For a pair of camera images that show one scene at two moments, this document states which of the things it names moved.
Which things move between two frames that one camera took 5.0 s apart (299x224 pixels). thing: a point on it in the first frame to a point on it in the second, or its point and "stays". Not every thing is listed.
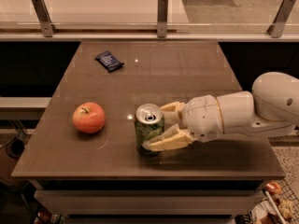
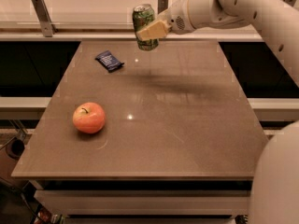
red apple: (89, 118) stays
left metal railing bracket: (41, 10) stays
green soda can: (149, 124) to (143, 16)
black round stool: (15, 147) stays
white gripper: (201, 116) to (176, 20)
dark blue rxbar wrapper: (109, 62) stays
